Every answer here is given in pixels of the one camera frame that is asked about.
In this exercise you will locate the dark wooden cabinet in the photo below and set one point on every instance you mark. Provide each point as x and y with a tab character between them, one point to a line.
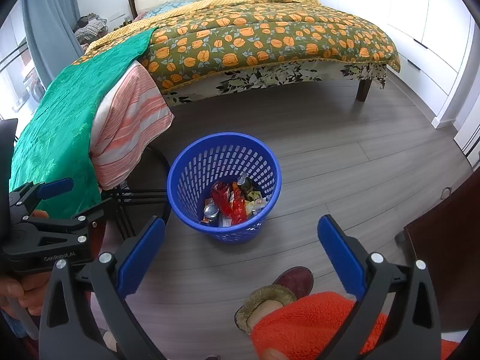
450	240

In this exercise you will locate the pink striped cloth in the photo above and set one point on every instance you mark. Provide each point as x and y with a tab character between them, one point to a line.
127	120

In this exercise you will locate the washing machine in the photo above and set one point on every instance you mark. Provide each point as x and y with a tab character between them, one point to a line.
33	86

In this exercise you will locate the pile of clothes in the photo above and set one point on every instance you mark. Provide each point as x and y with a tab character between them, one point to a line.
90	28

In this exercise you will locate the red snack wrapper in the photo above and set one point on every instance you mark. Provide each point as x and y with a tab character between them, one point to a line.
223	198

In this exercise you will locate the floral bed skirt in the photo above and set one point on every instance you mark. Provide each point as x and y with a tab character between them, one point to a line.
281	75

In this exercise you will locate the person's left hand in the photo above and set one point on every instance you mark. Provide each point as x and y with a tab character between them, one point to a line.
26	292

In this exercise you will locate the black metal table frame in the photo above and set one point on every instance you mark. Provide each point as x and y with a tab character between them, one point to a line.
150	195

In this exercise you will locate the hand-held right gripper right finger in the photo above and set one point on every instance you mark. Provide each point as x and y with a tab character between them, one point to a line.
341	257

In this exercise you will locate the pale yellow pastry wrapper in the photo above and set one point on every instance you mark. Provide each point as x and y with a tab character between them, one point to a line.
257	202

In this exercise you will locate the yellow blanket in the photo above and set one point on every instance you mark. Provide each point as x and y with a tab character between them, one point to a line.
232	2

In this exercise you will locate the blue-grey curtain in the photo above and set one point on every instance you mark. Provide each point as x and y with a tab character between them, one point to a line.
48	26

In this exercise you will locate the orange fleece trouser leg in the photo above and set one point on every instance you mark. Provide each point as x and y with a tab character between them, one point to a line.
307	322

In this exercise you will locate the dark green packet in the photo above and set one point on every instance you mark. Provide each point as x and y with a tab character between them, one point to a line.
247	189

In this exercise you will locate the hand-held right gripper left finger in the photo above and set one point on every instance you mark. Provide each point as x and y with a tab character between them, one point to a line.
140	258

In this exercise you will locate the green patterned cloth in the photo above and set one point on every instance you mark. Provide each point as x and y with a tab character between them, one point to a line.
75	101

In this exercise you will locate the white wardrobe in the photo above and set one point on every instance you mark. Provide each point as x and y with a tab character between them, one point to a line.
423	15

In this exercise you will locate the blue plastic wastebasket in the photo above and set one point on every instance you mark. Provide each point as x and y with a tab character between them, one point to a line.
187	165

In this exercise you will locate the maroon fur-lined slipper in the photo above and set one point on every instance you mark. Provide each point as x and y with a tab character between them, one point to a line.
296	281

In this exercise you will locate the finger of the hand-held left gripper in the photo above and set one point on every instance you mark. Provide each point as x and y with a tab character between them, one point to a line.
67	219
56	188

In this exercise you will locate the silver drink can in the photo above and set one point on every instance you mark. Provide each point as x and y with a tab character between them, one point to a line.
211	213

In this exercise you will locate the glass sliding door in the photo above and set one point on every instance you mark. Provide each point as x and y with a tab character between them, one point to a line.
15	52

